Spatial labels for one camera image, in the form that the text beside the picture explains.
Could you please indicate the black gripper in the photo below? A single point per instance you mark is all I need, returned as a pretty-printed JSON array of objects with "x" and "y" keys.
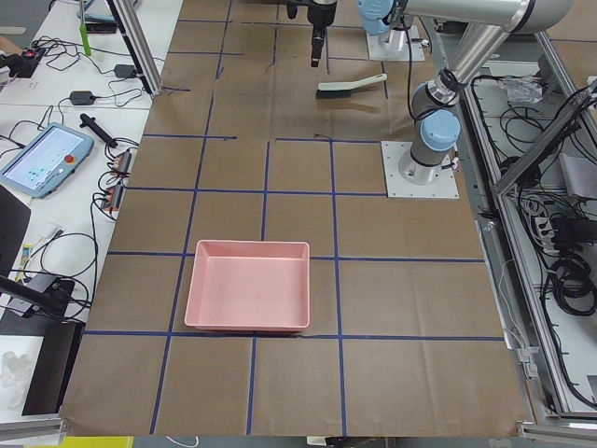
[{"x": 323, "y": 11}]

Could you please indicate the white hand brush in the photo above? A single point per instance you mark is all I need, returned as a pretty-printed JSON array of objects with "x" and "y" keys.
[{"x": 344, "y": 89}]

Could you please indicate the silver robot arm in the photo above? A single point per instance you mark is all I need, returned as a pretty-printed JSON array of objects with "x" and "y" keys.
[{"x": 488, "y": 25}]

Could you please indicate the black power adapter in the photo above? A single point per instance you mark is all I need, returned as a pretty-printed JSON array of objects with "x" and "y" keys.
[
  {"x": 124, "y": 71},
  {"x": 82, "y": 98}
]

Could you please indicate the crumpled plastic wrap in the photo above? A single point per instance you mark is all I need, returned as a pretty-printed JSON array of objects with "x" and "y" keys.
[{"x": 522, "y": 89}]

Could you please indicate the pink plastic tray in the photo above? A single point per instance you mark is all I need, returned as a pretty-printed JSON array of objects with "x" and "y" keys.
[{"x": 250, "y": 286}]

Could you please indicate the blue teach pendant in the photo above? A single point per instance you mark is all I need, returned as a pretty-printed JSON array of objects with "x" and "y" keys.
[{"x": 41, "y": 167}]

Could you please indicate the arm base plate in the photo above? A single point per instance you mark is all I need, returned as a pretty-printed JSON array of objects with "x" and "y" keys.
[
  {"x": 406, "y": 179},
  {"x": 394, "y": 46}
]

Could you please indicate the aluminium frame post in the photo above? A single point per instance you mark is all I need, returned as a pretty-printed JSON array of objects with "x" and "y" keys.
[{"x": 134, "y": 38}]

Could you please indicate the green handled tool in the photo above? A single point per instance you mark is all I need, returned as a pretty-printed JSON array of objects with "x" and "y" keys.
[{"x": 83, "y": 29}]

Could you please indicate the black handle tool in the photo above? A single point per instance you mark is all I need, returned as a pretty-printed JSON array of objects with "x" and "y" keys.
[{"x": 89, "y": 122}]

